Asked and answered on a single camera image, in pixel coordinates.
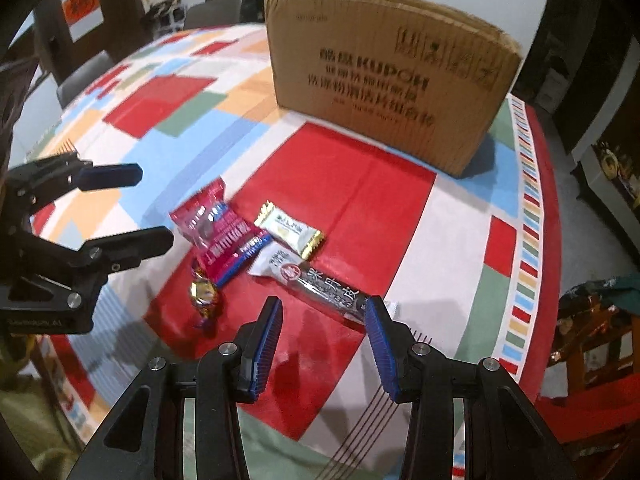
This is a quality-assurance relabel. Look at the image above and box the gold purple candy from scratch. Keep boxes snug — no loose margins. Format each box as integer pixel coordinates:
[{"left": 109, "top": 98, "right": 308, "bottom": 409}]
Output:
[{"left": 189, "top": 259, "right": 221, "bottom": 328}]

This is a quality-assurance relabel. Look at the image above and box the pink red snack packet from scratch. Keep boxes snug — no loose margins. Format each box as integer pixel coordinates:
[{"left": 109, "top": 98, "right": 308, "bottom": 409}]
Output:
[{"left": 169, "top": 178, "right": 273, "bottom": 288}]

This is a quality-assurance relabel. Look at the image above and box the white gold candy packet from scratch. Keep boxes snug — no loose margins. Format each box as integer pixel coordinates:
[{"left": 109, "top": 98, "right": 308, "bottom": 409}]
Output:
[{"left": 255, "top": 200, "right": 326, "bottom": 260}]

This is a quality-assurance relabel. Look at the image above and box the black white snack bar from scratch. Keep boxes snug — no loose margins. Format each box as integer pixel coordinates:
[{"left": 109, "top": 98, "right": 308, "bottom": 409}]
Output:
[{"left": 247, "top": 242, "right": 370, "bottom": 332}]

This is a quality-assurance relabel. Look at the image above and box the red wooden chair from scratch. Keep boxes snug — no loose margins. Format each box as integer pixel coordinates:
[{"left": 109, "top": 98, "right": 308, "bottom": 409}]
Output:
[{"left": 536, "top": 307, "right": 639, "bottom": 479}]

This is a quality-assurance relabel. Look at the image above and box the grey chair far left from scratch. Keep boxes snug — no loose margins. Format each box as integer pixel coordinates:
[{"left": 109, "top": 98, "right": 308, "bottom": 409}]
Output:
[{"left": 56, "top": 50, "right": 114, "bottom": 108}]

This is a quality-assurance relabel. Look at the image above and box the colourful patchwork tablecloth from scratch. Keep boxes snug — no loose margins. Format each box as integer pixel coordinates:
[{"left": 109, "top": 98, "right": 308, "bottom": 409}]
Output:
[{"left": 32, "top": 25, "right": 561, "bottom": 479}]

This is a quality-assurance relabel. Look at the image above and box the dark brown wooden door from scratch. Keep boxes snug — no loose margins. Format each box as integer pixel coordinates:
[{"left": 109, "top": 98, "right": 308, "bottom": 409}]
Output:
[{"left": 32, "top": 0, "right": 151, "bottom": 84}]

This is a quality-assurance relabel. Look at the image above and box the red paper door decoration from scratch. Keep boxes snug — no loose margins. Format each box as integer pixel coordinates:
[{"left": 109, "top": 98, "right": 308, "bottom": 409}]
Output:
[{"left": 61, "top": 0, "right": 104, "bottom": 42}]

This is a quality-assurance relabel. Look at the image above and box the green patterned cloth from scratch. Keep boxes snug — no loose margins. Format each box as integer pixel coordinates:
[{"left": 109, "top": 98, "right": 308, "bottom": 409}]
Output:
[{"left": 559, "top": 273, "right": 639, "bottom": 318}]

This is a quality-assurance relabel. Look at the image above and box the small white shelf rack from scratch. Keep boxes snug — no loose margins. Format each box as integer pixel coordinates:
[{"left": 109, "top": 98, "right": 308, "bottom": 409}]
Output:
[{"left": 142, "top": 0, "right": 188, "bottom": 40}]

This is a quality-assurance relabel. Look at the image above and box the grey dining chair left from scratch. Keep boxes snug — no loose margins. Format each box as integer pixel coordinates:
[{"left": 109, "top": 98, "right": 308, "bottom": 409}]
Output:
[{"left": 183, "top": 0, "right": 243, "bottom": 29}]

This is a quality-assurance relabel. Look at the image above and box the white low cabinet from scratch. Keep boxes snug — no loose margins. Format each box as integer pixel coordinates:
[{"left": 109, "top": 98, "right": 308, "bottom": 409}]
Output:
[{"left": 570, "top": 37, "right": 639, "bottom": 250}]

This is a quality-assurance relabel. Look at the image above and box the brown cardboard box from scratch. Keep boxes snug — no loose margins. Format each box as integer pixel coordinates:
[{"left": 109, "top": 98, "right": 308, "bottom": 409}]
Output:
[{"left": 264, "top": 0, "right": 522, "bottom": 177}]

